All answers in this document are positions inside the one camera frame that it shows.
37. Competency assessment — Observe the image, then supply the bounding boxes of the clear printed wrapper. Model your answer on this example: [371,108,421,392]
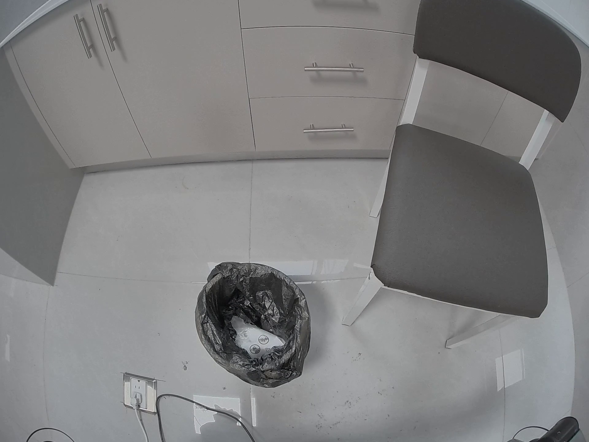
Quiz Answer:
[229,316,287,360]

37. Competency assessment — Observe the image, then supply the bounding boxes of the black plastic bag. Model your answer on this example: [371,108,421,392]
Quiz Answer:
[196,262,312,388]

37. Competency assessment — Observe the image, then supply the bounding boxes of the beige cabinet with drawers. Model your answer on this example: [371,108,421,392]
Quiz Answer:
[0,0,433,174]

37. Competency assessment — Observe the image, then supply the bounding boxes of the grey chair with white legs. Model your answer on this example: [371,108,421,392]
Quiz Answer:
[343,0,581,350]

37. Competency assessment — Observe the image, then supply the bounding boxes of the white power cable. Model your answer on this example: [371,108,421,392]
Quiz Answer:
[130,390,149,442]

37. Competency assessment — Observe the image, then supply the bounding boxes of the thin black cable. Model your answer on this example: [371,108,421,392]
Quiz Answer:
[510,425,555,442]
[25,427,64,442]

